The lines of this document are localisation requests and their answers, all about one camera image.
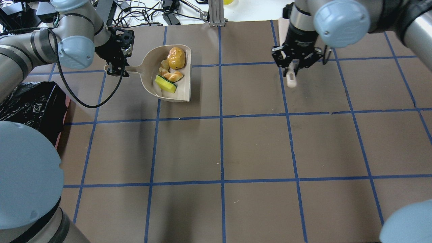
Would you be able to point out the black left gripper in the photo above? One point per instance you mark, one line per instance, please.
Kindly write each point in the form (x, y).
(113, 53)

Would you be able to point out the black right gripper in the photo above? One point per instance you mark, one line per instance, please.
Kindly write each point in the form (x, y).
(300, 37)

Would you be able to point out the beige dustpan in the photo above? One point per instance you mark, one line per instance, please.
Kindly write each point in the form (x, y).
(149, 68)

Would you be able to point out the white hand brush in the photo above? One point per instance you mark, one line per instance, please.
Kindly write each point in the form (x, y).
(290, 77)

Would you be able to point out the yellow green sponge piece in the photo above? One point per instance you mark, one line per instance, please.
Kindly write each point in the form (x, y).
(165, 84)

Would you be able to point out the small toy bread piece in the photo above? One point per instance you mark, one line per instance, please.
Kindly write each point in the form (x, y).
(165, 65)

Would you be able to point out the toy croissant piece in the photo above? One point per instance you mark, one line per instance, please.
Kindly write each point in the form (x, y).
(171, 77)

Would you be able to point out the yellow toy potato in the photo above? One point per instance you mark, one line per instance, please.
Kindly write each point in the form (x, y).
(176, 58)

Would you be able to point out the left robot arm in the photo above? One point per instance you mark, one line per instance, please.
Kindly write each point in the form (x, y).
(31, 178)

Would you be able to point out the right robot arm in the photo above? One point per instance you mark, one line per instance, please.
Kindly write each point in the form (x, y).
(354, 103)

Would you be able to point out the bin with black bag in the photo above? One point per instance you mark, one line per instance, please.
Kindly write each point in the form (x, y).
(39, 105)

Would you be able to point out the aluminium frame post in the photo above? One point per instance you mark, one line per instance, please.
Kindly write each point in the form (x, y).
(216, 13)

